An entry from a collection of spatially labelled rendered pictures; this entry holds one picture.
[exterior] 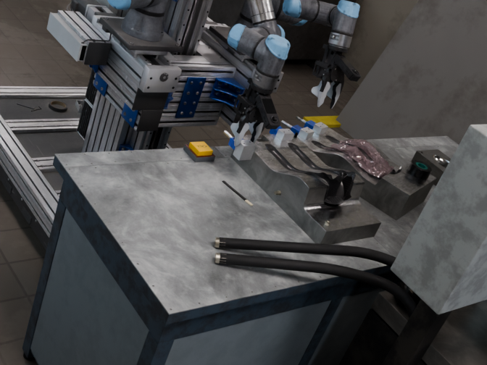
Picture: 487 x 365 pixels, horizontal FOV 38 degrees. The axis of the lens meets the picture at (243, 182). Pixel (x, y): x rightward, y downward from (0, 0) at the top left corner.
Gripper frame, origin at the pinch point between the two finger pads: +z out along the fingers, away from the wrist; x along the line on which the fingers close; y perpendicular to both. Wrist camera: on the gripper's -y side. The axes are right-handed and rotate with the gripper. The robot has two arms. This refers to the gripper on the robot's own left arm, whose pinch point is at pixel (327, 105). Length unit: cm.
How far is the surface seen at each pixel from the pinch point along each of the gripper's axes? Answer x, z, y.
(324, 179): 19.3, 19.7, -21.7
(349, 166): -12.1, 19.8, -7.7
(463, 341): 7, 50, -75
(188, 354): 71, 66, -32
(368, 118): -227, 29, 138
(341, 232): 17.5, 33.6, -32.3
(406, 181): -24.5, 19.6, -24.1
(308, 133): -11.1, 13.9, 13.7
